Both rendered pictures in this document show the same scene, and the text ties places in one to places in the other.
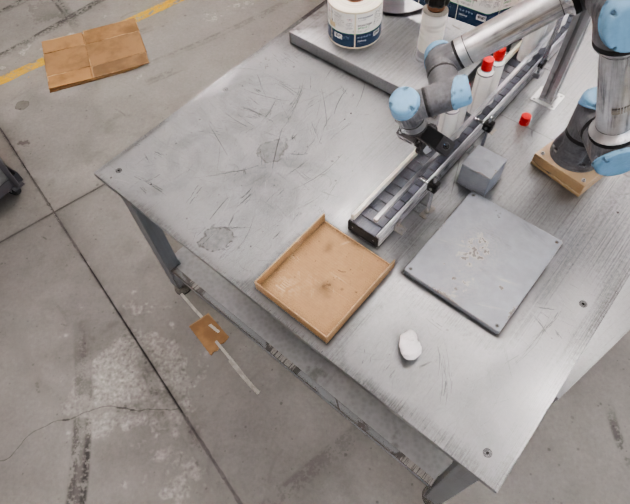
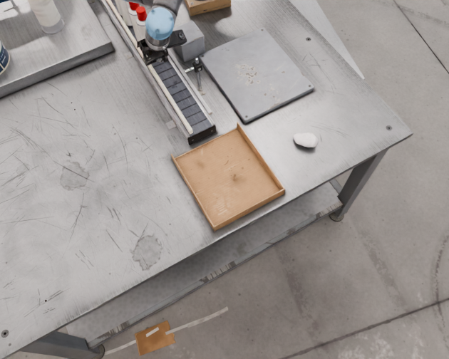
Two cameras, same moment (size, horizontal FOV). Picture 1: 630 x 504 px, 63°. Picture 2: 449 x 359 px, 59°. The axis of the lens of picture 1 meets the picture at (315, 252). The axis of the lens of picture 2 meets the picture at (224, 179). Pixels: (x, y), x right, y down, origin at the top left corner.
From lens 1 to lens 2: 76 cm
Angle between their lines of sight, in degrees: 33
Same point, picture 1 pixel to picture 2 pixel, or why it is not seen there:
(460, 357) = (322, 116)
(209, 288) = (126, 315)
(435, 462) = (329, 195)
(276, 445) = (270, 308)
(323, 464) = (295, 278)
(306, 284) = (227, 191)
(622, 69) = not seen: outside the picture
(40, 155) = not seen: outside the picture
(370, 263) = (228, 141)
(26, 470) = not seen: outside the picture
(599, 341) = (335, 43)
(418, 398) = (343, 151)
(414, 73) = (65, 41)
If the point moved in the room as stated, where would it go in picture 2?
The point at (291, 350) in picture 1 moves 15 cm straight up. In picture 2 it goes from (214, 262) to (213, 253)
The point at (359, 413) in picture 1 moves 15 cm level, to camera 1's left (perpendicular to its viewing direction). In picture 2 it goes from (281, 230) to (274, 260)
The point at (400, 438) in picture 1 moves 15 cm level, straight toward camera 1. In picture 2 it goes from (307, 210) to (330, 233)
